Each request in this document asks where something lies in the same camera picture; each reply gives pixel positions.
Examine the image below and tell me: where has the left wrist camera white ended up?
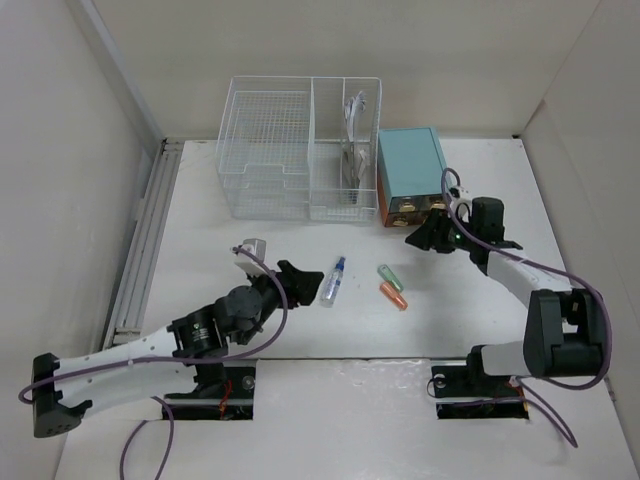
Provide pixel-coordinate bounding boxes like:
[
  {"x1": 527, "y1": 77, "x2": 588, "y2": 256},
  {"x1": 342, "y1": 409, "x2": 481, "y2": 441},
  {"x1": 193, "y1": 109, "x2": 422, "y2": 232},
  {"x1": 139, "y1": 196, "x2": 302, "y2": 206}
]
[{"x1": 231, "y1": 238, "x2": 266, "y2": 277}]

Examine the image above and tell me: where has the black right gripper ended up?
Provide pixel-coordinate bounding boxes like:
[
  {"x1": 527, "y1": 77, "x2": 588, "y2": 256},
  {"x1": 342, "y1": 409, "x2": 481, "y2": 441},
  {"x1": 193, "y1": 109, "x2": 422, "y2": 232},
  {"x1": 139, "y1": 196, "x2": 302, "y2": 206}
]
[{"x1": 404, "y1": 207, "x2": 479, "y2": 254}]

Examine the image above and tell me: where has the clear bottle blue cap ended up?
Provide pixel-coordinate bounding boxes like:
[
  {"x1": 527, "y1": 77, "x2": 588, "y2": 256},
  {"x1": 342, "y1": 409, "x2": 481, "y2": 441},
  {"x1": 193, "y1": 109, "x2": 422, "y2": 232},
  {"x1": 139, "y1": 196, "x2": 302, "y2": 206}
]
[{"x1": 320, "y1": 256, "x2": 346, "y2": 307}]

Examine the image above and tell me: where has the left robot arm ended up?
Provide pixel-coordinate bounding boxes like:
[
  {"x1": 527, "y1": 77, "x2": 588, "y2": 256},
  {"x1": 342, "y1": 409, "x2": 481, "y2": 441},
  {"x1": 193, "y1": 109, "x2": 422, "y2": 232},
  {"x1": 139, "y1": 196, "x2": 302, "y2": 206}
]
[{"x1": 19, "y1": 260, "x2": 324, "y2": 438}]

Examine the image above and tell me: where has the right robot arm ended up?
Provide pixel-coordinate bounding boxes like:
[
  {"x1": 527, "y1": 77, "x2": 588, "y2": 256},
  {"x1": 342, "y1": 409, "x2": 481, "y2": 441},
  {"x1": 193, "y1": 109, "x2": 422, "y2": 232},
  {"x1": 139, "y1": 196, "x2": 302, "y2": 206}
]
[{"x1": 405, "y1": 197, "x2": 611, "y2": 394}]

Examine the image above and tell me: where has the green highlighter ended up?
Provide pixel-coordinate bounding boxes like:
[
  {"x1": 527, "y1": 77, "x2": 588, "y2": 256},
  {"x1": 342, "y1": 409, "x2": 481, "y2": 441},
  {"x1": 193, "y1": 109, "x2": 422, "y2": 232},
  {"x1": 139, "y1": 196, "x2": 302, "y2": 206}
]
[{"x1": 377, "y1": 264, "x2": 404, "y2": 293}]

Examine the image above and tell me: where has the grey spiral setup guide booklet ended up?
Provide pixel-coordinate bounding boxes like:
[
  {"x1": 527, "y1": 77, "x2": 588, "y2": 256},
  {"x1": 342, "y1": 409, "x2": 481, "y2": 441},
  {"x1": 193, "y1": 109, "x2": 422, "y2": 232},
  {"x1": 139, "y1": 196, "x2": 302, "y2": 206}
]
[{"x1": 341, "y1": 90, "x2": 373, "y2": 205}]

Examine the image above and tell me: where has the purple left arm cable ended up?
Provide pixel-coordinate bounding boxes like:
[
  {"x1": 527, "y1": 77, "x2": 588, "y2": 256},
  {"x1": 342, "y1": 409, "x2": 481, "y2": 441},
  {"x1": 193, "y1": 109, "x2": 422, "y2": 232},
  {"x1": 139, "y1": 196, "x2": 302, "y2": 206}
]
[{"x1": 18, "y1": 244, "x2": 291, "y2": 479}]

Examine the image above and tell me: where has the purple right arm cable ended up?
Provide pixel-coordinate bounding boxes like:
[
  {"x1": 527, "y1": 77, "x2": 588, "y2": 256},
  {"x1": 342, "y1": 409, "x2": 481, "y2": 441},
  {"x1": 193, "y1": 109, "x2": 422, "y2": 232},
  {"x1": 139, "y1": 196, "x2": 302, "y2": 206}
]
[{"x1": 440, "y1": 167, "x2": 614, "y2": 449}]

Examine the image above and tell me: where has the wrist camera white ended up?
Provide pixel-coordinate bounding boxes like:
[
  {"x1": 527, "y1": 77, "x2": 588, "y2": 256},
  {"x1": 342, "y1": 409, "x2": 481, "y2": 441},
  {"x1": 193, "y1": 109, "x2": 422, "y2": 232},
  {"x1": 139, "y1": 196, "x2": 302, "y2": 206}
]
[
  {"x1": 449, "y1": 185, "x2": 472, "y2": 217},
  {"x1": 231, "y1": 238, "x2": 266, "y2": 277}
]

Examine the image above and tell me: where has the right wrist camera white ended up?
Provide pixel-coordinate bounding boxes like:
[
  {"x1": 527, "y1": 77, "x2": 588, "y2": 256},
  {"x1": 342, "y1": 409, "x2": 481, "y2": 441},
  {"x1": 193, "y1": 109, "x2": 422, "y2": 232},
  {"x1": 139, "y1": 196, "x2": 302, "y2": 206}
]
[{"x1": 449, "y1": 185, "x2": 472, "y2": 217}]

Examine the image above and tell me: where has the white wire desk organizer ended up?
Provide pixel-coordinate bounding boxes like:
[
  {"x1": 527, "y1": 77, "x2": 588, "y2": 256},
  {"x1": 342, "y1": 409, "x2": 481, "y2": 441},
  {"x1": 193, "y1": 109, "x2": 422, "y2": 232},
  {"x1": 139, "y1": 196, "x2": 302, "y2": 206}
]
[{"x1": 216, "y1": 76, "x2": 382, "y2": 224}]

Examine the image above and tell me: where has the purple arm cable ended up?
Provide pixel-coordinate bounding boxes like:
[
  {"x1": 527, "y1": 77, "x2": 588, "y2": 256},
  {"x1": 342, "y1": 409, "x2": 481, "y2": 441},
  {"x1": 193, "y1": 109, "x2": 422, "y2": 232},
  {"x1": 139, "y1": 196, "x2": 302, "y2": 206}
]
[
  {"x1": 18, "y1": 244, "x2": 291, "y2": 479},
  {"x1": 440, "y1": 167, "x2": 614, "y2": 449}
]

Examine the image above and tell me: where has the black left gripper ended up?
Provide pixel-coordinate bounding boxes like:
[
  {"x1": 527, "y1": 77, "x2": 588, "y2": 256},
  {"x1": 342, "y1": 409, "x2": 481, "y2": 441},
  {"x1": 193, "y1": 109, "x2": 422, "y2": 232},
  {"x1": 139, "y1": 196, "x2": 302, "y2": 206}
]
[{"x1": 237, "y1": 261, "x2": 322, "y2": 345}]

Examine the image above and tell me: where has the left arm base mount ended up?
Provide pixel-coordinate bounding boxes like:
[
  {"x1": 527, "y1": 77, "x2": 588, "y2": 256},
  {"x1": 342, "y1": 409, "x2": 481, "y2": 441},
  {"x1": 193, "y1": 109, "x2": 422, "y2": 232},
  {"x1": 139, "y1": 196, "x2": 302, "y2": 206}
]
[{"x1": 164, "y1": 360, "x2": 257, "y2": 422}]

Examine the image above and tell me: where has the orange highlighter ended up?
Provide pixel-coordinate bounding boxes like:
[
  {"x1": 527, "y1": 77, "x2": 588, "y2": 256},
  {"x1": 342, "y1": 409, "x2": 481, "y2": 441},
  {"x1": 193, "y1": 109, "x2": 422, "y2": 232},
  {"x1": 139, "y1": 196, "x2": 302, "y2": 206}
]
[{"x1": 380, "y1": 282, "x2": 408, "y2": 311}]

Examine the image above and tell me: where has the aluminium rail frame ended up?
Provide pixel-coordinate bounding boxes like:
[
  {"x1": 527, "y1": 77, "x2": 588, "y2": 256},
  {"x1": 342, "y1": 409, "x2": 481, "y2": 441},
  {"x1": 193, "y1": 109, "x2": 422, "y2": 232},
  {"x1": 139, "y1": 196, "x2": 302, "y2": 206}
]
[{"x1": 97, "y1": 139, "x2": 184, "y2": 350}]

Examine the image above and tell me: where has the teal orange drawer box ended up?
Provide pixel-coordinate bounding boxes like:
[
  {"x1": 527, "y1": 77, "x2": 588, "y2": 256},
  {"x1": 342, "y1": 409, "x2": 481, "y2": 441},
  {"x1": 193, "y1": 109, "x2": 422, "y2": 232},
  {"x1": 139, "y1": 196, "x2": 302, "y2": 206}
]
[{"x1": 377, "y1": 127, "x2": 447, "y2": 228}]

